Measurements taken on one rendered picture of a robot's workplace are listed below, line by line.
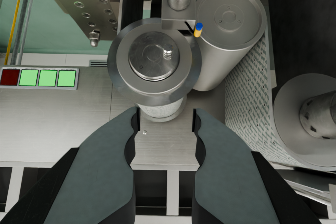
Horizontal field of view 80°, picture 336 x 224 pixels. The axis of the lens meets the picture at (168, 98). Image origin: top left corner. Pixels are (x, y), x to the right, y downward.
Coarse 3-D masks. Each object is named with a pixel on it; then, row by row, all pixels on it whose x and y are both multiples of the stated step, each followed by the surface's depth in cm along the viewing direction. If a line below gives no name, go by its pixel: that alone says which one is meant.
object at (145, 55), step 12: (144, 36) 30; (156, 36) 30; (168, 36) 30; (132, 48) 30; (144, 48) 30; (156, 48) 30; (132, 60) 29; (144, 60) 29; (156, 60) 30; (144, 72) 29; (156, 72) 29; (168, 72) 29
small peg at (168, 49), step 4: (164, 44) 27; (168, 44) 27; (164, 48) 27; (168, 48) 27; (172, 48) 27; (164, 52) 27; (168, 52) 27; (172, 52) 28; (164, 56) 28; (168, 56) 28; (172, 56) 29; (168, 60) 29
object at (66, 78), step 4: (60, 72) 64; (64, 72) 64; (68, 72) 64; (72, 72) 64; (60, 76) 64; (64, 76) 64; (68, 76) 64; (72, 76) 64; (60, 80) 64; (64, 80) 64; (68, 80) 64; (72, 80) 64; (60, 84) 64; (64, 84) 64; (68, 84) 64; (72, 84) 64
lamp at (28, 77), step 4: (24, 72) 64; (28, 72) 64; (32, 72) 64; (36, 72) 64; (24, 76) 64; (28, 76) 64; (32, 76) 64; (36, 76) 64; (20, 80) 64; (24, 80) 64; (28, 80) 64; (32, 80) 64; (20, 84) 63; (24, 84) 63; (28, 84) 63; (32, 84) 63
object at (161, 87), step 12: (144, 24) 32; (156, 24) 32; (132, 36) 31; (180, 36) 31; (120, 48) 31; (180, 48) 31; (120, 60) 30; (180, 60) 30; (120, 72) 30; (132, 72) 30; (180, 72) 30; (132, 84) 30; (144, 84) 30; (156, 84) 30; (168, 84) 30; (180, 84) 30
